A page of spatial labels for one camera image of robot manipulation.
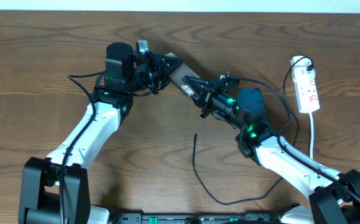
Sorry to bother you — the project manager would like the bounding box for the Galaxy S25 Ultra smartphone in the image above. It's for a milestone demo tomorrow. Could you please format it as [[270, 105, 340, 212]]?
[[165, 52, 205, 99]]

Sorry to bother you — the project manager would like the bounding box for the black USB charging cable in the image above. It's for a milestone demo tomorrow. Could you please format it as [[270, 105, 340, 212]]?
[[192, 55, 315, 206]]

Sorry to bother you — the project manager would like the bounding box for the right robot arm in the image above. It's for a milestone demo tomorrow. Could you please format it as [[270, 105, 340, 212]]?
[[182, 75, 360, 223]]

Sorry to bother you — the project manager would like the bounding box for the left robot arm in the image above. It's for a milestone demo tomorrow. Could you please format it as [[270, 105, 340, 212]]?
[[18, 40, 183, 223]]

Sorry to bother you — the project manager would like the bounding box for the white power strip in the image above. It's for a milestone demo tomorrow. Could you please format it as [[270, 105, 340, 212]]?
[[292, 67, 320, 114]]

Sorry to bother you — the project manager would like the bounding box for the black left camera cable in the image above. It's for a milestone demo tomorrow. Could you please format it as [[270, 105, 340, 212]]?
[[58, 70, 108, 224]]

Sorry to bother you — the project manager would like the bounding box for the white USB wall charger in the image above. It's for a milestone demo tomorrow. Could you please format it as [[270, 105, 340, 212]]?
[[290, 55, 315, 71]]

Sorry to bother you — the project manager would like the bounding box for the white power strip cord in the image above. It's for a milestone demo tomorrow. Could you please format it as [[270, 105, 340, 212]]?
[[308, 112, 315, 160]]

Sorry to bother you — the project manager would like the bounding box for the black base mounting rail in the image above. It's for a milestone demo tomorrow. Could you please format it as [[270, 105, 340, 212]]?
[[108, 213, 279, 224]]

